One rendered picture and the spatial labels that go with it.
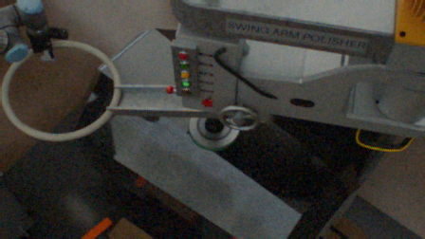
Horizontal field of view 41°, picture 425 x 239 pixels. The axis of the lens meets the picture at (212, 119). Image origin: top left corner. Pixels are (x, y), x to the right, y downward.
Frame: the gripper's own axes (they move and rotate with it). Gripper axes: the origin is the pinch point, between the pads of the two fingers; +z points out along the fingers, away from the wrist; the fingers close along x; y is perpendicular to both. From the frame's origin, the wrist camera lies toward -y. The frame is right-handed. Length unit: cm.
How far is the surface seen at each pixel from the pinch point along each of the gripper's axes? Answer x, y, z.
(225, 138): 64, -59, -3
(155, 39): 2.0, -46.2, 3.1
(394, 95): 91, -103, -58
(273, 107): 75, -71, -40
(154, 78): 23.0, -39.9, 2.5
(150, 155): 53, -29, 15
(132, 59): 9.7, -33.3, 3.3
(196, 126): 54, -50, -2
